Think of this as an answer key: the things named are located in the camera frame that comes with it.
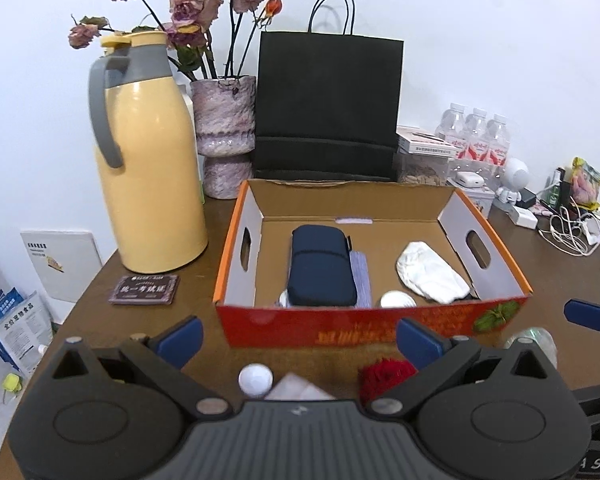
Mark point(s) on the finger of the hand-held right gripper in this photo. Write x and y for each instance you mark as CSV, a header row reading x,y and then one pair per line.
x,y
592,316

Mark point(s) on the red yarn flower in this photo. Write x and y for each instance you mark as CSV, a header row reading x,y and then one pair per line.
x,y
380,375

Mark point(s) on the clear cotton bud box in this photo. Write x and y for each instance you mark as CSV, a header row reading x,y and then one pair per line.
x,y
300,390

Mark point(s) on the purple mottled vase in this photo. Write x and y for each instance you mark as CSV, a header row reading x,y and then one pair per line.
x,y
225,120

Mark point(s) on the brown card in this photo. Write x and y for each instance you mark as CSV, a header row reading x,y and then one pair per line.
x,y
145,290

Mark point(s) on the navy zip case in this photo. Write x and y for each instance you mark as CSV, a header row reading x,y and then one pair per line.
x,y
320,265

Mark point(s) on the dried pink roses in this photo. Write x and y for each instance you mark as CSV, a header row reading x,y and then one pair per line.
x,y
190,5

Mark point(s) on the white round puck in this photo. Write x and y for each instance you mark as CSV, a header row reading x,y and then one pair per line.
x,y
397,300

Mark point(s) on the orange cardboard box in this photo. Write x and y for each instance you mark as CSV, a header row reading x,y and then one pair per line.
x,y
305,327

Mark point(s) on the white charger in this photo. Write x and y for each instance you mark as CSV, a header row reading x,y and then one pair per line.
x,y
525,216

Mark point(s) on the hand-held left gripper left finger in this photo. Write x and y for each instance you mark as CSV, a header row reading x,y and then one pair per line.
x,y
182,340

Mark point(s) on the yellow thermos jug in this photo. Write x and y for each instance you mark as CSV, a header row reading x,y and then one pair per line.
x,y
150,170

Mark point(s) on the small white cap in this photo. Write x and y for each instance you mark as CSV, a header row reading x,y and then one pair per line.
x,y
255,379

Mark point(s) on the white earbud case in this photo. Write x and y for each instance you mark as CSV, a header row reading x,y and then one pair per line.
x,y
469,179

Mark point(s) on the white cloth pouch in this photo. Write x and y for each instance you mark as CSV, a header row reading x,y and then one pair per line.
x,y
430,275

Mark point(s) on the white flat box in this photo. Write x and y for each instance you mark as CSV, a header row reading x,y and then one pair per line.
x,y
425,140

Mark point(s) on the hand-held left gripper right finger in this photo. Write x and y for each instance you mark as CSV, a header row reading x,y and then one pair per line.
x,y
420,342

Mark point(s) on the yellow pink snack packet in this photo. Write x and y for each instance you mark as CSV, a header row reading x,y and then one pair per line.
x,y
587,182

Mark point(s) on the white board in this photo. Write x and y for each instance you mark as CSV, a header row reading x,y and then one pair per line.
x,y
62,270

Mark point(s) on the small yellow green object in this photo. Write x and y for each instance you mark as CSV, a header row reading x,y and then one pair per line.
x,y
11,382

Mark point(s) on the small green bottle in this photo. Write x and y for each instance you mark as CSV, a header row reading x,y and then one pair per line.
x,y
556,190

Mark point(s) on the black paper bag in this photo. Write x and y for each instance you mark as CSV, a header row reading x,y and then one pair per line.
x,y
330,100

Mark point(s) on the white robot toy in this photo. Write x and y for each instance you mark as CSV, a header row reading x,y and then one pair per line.
x,y
512,180

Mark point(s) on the clear plastic bottle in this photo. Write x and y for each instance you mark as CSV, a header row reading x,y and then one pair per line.
x,y
542,346

